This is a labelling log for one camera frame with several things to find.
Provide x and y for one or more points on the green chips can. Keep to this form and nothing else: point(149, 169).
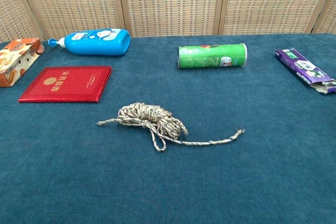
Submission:
point(210, 56)

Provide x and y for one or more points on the blue table cloth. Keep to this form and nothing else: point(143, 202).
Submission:
point(168, 169)

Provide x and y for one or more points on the blue pump lotion bottle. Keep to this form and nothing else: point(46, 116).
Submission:
point(99, 43)

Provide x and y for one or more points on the woven folding screen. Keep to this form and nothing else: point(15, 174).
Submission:
point(168, 1)

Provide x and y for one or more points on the red certificate book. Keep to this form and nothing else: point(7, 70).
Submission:
point(68, 84)

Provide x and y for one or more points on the purple toothpaste box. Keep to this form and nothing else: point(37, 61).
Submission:
point(302, 68)

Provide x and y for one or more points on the orange biscuit box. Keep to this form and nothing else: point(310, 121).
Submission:
point(15, 60)

